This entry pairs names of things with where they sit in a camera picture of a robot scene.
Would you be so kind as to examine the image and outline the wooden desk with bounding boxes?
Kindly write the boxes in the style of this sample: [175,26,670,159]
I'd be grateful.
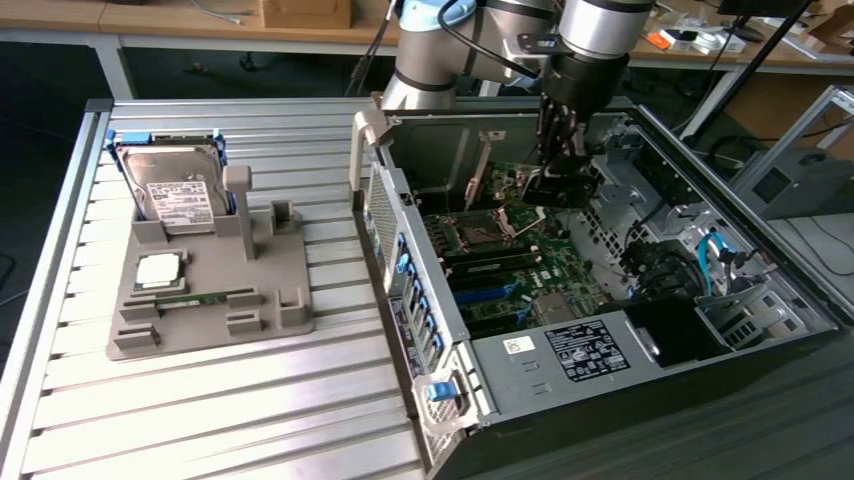
[0,0,854,101]

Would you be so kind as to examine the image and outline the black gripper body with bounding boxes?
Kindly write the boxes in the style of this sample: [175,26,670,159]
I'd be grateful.
[539,52,630,114]

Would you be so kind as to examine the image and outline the grey chipset heatsink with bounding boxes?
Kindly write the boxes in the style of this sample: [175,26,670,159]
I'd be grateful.
[533,292,579,324]

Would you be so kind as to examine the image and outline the green motherboard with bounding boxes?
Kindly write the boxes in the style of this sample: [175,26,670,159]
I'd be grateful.
[416,192,615,336]

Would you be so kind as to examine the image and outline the hard disk with blue carrier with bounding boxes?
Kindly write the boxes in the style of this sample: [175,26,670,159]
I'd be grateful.
[106,130,232,236]

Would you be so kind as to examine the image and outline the brown cardboard box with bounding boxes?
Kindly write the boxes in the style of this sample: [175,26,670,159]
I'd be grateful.
[259,0,354,30]

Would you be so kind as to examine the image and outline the metal disk bay cage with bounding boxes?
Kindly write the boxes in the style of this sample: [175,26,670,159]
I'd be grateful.
[579,149,669,261]

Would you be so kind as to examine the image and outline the grey power supply unit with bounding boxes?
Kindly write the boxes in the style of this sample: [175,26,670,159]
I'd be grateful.
[470,312,662,416]

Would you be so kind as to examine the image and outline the CPU socket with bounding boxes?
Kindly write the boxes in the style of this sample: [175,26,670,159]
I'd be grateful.
[446,212,519,246]

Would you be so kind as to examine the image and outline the grey metal machine box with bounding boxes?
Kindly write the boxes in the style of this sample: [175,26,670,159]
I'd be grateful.
[730,147,854,221]

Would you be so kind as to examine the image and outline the open black PC case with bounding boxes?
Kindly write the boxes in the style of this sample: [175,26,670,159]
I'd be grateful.
[350,102,842,480]

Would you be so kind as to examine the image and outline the grey plastic parts rack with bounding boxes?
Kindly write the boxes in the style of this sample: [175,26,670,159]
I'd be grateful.
[106,163,316,362]

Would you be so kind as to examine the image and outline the silver CPU chip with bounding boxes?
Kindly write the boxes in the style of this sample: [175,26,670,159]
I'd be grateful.
[135,253,186,291]

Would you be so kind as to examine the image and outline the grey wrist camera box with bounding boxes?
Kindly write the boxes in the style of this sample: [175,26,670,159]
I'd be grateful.
[503,32,562,57]

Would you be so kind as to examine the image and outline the blue expansion slot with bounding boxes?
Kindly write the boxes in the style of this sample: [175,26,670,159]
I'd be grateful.
[455,284,513,304]

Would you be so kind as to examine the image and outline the black camera cable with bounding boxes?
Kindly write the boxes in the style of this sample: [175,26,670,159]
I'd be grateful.
[436,0,543,80]

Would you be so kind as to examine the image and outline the green RAM stick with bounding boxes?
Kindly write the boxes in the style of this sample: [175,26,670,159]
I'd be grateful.
[154,293,226,307]

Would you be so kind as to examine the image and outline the green graphics card black shroud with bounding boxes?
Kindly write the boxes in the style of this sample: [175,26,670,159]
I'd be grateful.
[463,129,599,211]

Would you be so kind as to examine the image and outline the metal socket cover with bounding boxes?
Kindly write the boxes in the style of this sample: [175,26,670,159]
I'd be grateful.
[494,202,549,236]

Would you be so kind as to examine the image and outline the blue wire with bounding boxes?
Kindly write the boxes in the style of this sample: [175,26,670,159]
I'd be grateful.
[697,227,735,296]

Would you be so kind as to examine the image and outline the black stand pole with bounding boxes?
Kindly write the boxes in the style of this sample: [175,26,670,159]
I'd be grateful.
[679,0,819,146]

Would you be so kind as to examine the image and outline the black RAM stick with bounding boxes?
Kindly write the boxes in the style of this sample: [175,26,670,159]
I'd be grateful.
[447,252,543,279]

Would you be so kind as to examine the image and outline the black plastic air duct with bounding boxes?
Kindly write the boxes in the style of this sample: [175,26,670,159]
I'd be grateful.
[623,297,726,369]

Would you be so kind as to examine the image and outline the orange small box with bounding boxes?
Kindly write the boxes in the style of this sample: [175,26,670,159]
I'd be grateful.
[650,28,699,51]

